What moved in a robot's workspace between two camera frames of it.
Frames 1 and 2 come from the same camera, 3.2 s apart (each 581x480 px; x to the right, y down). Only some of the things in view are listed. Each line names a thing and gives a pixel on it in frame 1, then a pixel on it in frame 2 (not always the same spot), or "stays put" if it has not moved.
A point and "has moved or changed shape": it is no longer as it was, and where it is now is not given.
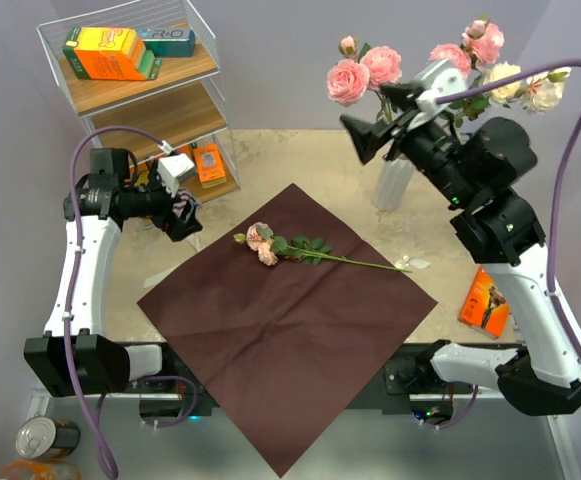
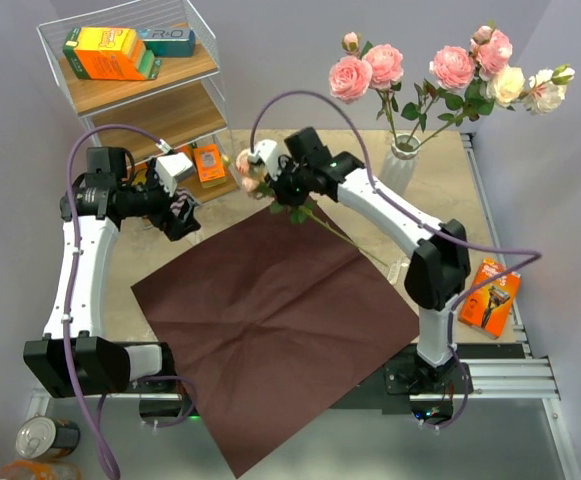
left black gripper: [176, 228] stays put
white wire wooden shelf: [146, 73] stays put
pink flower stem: [349, 80] stays put
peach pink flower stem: [259, 237] to [255, 182]
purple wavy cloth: [179, 205] stays put
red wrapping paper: [281, 349] has moved or changed shape
